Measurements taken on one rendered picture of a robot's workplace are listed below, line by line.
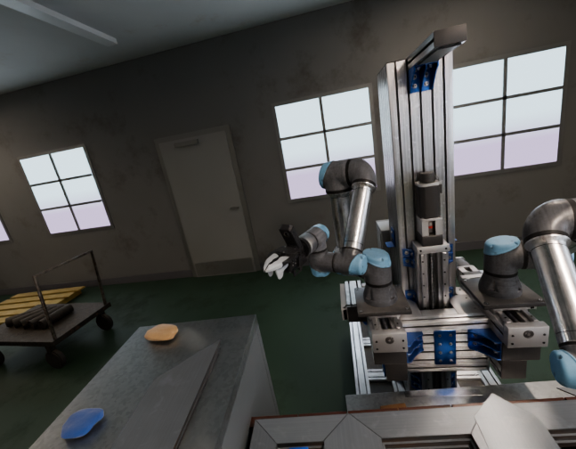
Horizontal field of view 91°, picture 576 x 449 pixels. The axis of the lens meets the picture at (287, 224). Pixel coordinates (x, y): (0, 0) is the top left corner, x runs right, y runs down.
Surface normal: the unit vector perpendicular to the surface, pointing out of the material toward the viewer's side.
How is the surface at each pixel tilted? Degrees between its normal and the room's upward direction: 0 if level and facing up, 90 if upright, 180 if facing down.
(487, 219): 90
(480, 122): 90
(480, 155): 90
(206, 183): 90
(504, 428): 1
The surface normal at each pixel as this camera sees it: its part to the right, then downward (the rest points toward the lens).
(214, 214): -0.15, 0.29
